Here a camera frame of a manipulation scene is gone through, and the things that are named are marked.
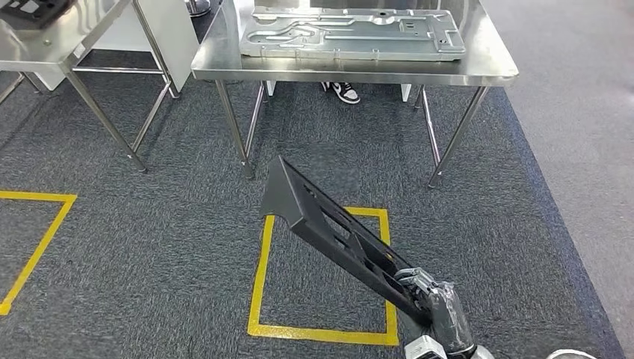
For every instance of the black plastic frame part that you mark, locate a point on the black plastic frame part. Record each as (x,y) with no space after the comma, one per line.
(29,12)
(297,208)

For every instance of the stamped grey metal panel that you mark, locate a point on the stamped grey metal panel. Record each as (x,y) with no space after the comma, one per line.
(346,47)

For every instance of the person's foot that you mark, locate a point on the person's foot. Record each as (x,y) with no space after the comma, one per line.
(346,93)

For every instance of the white furniture leg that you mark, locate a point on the white furniture leg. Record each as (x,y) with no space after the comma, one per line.
(405,92)
(270,89)

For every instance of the black barrier stanchion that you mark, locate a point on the black barrier stanchion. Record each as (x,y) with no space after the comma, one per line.
(198,7)

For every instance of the yellow floor tape square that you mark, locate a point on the yellow floor tape square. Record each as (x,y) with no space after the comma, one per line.
(34,196)
(256,297)

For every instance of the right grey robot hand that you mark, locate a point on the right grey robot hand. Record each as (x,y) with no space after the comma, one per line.
(448,317)

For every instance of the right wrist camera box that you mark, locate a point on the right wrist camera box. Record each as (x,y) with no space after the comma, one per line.
(423,349)

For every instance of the stainless steel workbench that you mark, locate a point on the stainless steel workbench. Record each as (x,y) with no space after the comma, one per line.
(49,49)
(223,59)

